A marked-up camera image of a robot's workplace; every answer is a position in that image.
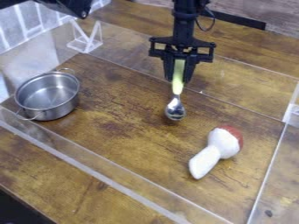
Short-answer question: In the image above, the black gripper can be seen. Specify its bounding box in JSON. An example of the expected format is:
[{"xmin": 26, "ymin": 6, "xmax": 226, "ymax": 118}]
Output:
[{"xmin": 148, "ymin": 37, "xmax": 216, "ymax": 83}]

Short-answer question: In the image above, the green handled metal spoon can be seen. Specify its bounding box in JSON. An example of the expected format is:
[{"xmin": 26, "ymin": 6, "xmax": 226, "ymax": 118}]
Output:
[{"xmin": 164, "ymin": 59, "xmax": 186, "ymax": 121}]

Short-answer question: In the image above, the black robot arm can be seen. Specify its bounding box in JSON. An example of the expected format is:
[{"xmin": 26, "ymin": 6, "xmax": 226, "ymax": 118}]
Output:
[{"xmin": 34, "ymin": 0, "xmax": 216, "ymax": 83}]

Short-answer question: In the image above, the clear acrylic triangle stand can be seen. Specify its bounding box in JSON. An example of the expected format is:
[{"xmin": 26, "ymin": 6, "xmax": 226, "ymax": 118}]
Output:
[{"xmin": 67, "ymin": 20, "xmax": 103, "ymax": 53}]

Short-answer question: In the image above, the red white toy mushroom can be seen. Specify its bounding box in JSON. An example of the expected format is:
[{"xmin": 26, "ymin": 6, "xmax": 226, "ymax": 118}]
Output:
[{"xmin": 188, "ymin": 125, "xmax": 243, "ymax": 179}]

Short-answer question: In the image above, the small steel pot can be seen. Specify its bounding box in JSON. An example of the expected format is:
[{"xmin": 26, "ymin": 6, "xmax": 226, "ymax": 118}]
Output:
[{"xmin": 14, "ymin": 71, "xmax": 80, "ymax": 121}]

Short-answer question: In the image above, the black cable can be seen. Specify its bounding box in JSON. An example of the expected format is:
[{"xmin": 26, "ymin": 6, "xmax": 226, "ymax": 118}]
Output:
[{"xmin": 194, "ymin": 7, "xmax": 218, "ymax": 32}]

